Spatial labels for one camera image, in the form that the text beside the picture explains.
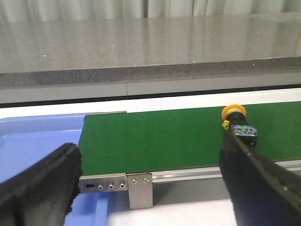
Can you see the blue plastic bin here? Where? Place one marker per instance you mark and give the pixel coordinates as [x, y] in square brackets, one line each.
[26, 140]

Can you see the grey panel under counter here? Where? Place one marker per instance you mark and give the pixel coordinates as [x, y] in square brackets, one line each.
[147, 87]

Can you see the white conveyor rear rail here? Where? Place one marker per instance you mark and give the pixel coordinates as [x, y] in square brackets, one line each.
[159, 104]

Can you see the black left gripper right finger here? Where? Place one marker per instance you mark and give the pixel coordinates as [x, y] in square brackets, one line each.
[262, 192]

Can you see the grey speckled stone counter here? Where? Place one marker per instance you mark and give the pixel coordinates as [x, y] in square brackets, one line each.
[111, 50]

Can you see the steel conveyor end plate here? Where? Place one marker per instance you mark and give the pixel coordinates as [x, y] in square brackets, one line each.
[103, 183]

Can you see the green conveyor belt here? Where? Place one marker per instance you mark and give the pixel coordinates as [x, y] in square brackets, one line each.
[179, 139]

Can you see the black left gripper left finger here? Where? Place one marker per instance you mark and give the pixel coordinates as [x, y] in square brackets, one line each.
[43, 194]

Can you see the aluminium conveyor front rail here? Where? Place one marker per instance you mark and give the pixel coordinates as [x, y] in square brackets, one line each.
[208, 172]

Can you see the yellow push button switch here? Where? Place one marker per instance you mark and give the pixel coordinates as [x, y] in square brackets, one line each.
[234, 117]

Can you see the white pleated curtain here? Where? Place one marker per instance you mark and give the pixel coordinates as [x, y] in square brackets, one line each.
[57, 10]

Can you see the steel conveyor mounting bracket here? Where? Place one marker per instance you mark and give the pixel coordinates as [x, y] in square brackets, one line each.
[140, 191]

